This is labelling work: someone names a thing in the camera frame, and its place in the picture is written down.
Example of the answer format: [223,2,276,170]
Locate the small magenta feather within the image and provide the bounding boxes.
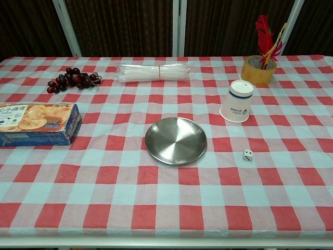
[270,41,284,62]

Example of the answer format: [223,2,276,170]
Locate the silver metal plate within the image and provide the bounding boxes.
[144,117,208,166]

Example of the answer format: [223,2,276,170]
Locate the dark brown curtain panel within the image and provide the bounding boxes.
[184,0,297,57]
[0,0,73,60]
[65,0,174,57]
[283,0,333,57]

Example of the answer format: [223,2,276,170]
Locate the white paper cup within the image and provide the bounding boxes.
[219,80,255,123]

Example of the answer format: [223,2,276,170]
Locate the clear plastic straw bundle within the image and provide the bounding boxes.
[115,62,194,83]

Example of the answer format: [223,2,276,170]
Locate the red feather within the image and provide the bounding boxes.
[255,15,275,70]

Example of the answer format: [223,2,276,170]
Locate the yellow feather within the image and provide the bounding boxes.
[262,22,288,59]

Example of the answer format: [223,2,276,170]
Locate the dark purple grape bunch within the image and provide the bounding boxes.
[47,67,103,94]

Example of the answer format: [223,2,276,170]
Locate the white partition post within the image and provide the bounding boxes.
[52,0,83,57]
[279,0,305,57]
[171,0,187,57]

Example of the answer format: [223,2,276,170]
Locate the red white checkered tablecloth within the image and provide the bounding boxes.
[0,55,333,239]

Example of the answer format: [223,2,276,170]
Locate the orange blue cookie box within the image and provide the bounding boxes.
[0,103,83,147]

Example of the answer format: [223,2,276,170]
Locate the amber packing tape roll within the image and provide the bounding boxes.
[240,55,277,86]

